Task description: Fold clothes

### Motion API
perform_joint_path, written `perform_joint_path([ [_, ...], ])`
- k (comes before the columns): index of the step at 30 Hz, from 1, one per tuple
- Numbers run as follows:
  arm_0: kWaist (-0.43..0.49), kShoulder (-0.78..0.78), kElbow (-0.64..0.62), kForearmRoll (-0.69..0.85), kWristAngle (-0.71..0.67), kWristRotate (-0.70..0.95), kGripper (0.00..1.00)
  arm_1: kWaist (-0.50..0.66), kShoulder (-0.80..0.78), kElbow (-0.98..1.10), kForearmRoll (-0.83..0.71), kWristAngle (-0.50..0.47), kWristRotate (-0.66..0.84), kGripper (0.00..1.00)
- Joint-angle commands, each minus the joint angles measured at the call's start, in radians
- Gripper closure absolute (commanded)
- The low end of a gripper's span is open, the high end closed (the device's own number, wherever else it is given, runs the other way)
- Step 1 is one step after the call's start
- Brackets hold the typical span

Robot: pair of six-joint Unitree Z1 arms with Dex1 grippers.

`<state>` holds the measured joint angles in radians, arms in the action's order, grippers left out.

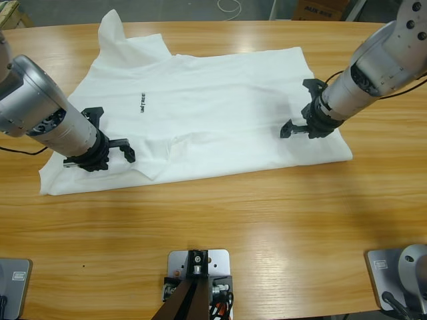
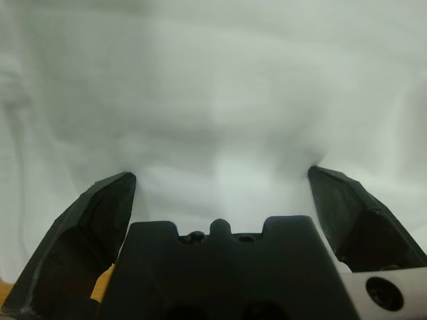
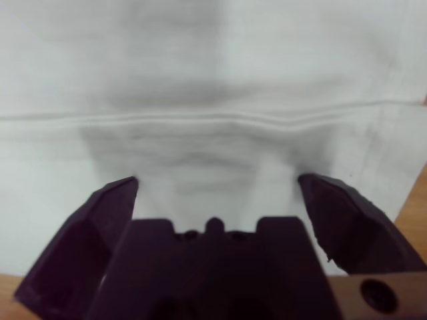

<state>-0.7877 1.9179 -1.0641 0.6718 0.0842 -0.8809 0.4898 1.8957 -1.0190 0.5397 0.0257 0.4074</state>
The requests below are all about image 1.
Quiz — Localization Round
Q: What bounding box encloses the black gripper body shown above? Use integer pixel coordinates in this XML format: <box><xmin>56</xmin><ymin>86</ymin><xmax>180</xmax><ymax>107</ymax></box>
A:
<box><xmin>301</xmin><ymin>96</ymin><xmax>344</xmax><ymax>140</ymax></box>
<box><xmin>63</xmin><ymin>131</ymin><xmax>111</xmax><ymax>174</ymax></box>

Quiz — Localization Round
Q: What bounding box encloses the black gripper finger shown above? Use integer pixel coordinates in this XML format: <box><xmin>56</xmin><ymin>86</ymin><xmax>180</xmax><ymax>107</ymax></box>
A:
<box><xmin>81</xmin><ymin>106</ymin><xmax>105</xmax><ymax>129</ymax></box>
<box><xmin>302</xmin><ymin>78</ymin><xmax>327</xmax><ymax>99</ymax></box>
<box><xmin>279</xmin><ymin>119</ymin><xmax>311</xmax><ymax>139</ymax></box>
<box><xmin>109</xmin><ymin>137</ymin><xmax>137</xmax><ymax>164</ymax></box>

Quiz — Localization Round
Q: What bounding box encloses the white t-shirt with black logo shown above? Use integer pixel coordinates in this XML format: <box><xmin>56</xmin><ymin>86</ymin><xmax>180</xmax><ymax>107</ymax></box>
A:
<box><xmin>38</xmin><ymin>9</ymin><xmax>354</xmax><ymax>197</ymax></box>

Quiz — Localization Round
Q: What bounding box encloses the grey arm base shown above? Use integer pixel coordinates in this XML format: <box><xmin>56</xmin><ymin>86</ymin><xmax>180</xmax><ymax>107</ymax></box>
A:
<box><xmin>0</xmin><ymin>258</ymin><xmax>33</xmax><ymax>320</ymax></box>
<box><xmin>364</xmin><ymin>244</ymin><xmax>427</xmax><ymax>314</ymax></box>

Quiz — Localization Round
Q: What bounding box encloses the brown cardboard box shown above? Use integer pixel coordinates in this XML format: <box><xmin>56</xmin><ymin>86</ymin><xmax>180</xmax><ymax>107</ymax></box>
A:
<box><xmin>292</xmin><ymin>0</ymin><xmax>350</xmax><ymax>21</ymax></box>

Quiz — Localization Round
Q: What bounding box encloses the wooden pallet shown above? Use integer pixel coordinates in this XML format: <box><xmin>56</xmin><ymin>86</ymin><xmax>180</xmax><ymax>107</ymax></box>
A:
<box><xmin>0</xmin><ymin>0</ymin><xmax>34</xmax><ymax>29</ymax></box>

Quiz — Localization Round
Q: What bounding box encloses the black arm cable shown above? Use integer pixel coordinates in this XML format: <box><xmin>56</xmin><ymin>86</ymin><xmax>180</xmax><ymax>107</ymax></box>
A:
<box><xmin>0</xmin><ymin>145</ymin><xmax>47</xmax><ymax>156</ymax></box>
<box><xmin>325</xmin><ymin>69</ymin><xmax>427</xmax><ymax>98</ymax></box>

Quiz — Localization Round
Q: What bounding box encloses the white floor cable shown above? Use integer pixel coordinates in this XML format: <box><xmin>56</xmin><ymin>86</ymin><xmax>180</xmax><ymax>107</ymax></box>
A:
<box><xmin>216</xmin><ymin>0</ymin><xmax>243</xmax><ymax>21</ymax></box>

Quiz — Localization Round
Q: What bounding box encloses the black bracket with silver roller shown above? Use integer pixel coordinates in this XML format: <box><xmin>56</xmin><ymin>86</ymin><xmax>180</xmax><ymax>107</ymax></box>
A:
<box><xmin>186</xmin><ymin>249</ymin><xmax>210</xmax><ymax>280</ymax></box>

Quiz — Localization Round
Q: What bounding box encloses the white mount block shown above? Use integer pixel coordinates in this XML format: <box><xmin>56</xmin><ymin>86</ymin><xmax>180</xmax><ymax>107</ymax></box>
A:
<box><xmin>166</xmin><ymin>248</ymin><xmax>234</xmax><ymax>320</ymax></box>

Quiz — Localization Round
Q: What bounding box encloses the silver cable connector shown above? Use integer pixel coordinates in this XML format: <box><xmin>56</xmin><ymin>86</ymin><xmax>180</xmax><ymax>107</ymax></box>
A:
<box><xmin>161</xmin><ymin>276</ymin><xmax>181</xmax><ymax>303</ymax></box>
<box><xmin>210</xmin><ymin>278</ymin><xmax>234</xmax><ymax>301</ymax></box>

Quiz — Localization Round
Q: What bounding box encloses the black and orange cable bundle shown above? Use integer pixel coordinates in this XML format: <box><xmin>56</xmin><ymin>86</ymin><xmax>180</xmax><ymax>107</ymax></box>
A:
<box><xmin>208</xmin><ymin>293</ymin><xmax>234</xmax><ymax>320</ymax></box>

